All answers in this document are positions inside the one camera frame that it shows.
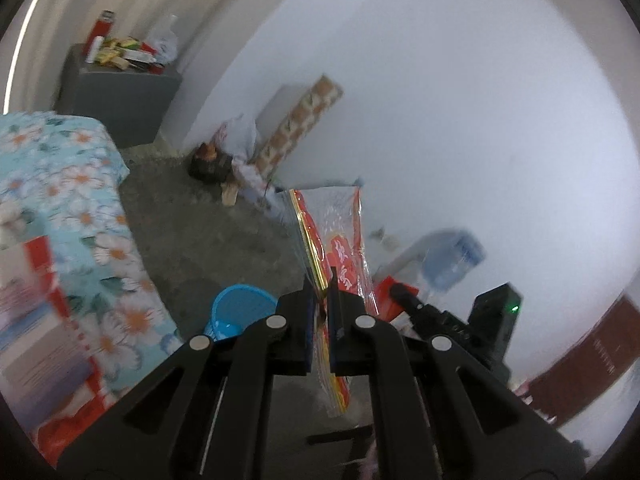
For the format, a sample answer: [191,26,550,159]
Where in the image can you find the red clear snack wrapper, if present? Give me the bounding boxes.
[278,185,378,417]

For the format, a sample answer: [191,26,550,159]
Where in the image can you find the blue plastic trash basket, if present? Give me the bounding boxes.
[204,284,278,340]

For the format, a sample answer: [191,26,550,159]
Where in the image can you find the blue water jug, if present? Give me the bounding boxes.
[421,230,486,294]

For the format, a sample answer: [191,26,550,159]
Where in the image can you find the red white paper package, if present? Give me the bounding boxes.
[1,236,115,467]

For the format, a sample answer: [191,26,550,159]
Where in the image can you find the black bag on floor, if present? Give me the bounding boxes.
[188,143,232,184]

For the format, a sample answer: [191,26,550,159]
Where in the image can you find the floral blue bed quilt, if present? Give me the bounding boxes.
[1,112,181,398]

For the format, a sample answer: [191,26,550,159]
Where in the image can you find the patterned cardboard box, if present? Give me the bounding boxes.
[253,74,344,179]

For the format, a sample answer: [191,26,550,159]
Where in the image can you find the grey bedside cabinet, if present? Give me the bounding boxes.
[54,44,182,148]

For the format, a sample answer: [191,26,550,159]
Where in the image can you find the snack packets on cabinet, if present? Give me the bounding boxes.
[88,37,165,75]

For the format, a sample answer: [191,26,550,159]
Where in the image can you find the white plastic bag on cabinet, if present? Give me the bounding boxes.
[144,14,178,65]

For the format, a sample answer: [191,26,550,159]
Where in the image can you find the red thermos bottle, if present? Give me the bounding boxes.
[82,10,115,56]

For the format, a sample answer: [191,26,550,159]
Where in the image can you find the beige curtain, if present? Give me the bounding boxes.
[1,0,224,113]

